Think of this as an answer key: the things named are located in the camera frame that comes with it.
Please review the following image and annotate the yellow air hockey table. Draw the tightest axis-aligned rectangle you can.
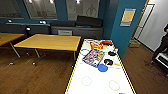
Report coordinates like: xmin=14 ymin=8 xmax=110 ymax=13
xmin=64 ymin=38 xmax=137 ymax=94

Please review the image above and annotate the white paper sign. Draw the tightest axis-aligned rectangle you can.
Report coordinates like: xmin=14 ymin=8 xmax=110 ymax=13
xmin=57 ymin=29 xmax=74 ymax=36

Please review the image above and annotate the flat red box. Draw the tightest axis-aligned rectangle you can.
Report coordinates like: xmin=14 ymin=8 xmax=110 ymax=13
xmin=101 ymin=40 xmax=114 ymax=46

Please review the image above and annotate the interior glass window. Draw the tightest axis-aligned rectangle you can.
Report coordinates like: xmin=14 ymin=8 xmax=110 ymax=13
xmin=65 ymin=0 xmax=101 ymax=22
xmin=0 ymin=0 xmax=25 ymax=20
xmin=23 ymin=0 xmax=59 ymax=21

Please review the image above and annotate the black sofa back cushion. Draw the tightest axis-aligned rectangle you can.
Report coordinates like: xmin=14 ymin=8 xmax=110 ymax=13
xmin=75 ymin=15 xmax=104 ymax=29

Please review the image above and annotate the pale yellow wall sign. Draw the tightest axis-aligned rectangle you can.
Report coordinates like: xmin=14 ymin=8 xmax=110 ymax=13
xmin=120 ymin=8 xmax=137 ymax=27

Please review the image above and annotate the colourful board game box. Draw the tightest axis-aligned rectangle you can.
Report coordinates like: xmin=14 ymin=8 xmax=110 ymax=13
xmin=82 ymin=49 xmax=106 ymax=68

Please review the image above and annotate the long yellow wooden table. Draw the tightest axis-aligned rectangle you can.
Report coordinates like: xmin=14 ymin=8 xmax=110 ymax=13
xmin=0 ymin=32 xmax=26 ymax=58
xmin=13 ymin=33 xmax=82 ymax=62

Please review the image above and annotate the brown cardboard box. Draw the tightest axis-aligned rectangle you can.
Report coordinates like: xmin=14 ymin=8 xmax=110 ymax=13
xmin=128 ymin=38 xmax=141 ymax=49

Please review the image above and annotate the dark grey low sofa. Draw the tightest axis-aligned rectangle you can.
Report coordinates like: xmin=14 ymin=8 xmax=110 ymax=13
xmin=0 ymin=22 xmax=51 ymax=36

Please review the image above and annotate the grey wall sofa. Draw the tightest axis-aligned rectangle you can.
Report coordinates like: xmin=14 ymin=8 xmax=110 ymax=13
xmin=49 ymin=21 xmax=105 ymax=40

